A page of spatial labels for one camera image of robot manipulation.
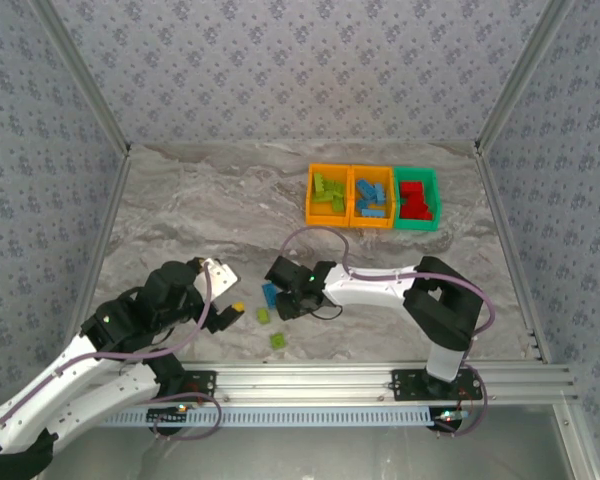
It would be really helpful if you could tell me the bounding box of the orange plastic bin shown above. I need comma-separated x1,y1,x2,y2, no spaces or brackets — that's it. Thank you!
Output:
304,163,354,228
348,164,398,230

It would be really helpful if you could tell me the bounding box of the green plastic bin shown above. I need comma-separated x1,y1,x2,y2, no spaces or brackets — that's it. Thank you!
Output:
392,166,441,233

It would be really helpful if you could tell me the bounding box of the small circuit board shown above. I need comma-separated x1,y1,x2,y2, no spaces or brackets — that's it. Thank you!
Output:
429,408,470,424

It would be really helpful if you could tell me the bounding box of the thin black camera cable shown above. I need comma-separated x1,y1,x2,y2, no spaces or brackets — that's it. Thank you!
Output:
307,302,344,322

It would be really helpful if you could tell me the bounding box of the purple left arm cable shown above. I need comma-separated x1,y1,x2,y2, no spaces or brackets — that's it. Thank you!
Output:
0,267,216,446

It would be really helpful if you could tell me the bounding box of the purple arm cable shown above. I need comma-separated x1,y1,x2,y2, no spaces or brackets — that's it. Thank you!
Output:
0,267,216,446
281,227,496,439

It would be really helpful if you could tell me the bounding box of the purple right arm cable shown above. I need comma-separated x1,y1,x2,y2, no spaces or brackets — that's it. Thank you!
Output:
281,227,496,439

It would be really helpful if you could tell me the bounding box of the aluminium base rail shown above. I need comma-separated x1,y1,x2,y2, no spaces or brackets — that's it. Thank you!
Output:
87,363,580,407

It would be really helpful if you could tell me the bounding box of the aluminium side rail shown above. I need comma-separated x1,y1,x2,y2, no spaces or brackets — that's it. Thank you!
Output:
473,147,552,364
69,147,133,351

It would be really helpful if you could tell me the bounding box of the purple looped cable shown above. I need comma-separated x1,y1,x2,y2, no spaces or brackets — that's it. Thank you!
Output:
144,389,224,442

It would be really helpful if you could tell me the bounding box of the aluminium frame post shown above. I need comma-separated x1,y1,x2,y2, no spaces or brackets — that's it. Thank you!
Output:
473,0,576,156
32,0,133,156

